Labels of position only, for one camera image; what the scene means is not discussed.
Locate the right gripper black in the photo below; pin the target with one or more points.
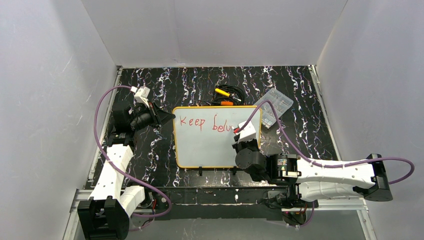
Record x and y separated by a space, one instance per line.
241 144

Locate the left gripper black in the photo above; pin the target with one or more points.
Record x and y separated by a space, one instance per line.
155 115

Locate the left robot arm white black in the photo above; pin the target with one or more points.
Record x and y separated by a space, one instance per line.
106 214

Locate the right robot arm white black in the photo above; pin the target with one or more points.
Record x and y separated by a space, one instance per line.
311 180

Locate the clear plastic screw box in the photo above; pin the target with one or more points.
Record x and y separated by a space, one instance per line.
280 102

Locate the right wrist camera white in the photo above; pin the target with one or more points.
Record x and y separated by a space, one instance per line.
244 132

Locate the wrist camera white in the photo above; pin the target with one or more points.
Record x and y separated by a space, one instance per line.
244 132
141 95

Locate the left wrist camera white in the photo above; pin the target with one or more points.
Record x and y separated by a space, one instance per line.
141 95

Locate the whiteboard with yellow frame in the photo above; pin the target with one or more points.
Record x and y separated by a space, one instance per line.
204 135

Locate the orange handled tool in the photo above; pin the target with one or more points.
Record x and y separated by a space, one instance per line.
226 103

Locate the yellow handled tool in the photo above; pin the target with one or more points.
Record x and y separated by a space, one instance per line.
222 92

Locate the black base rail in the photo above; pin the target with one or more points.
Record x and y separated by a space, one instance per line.
269 203

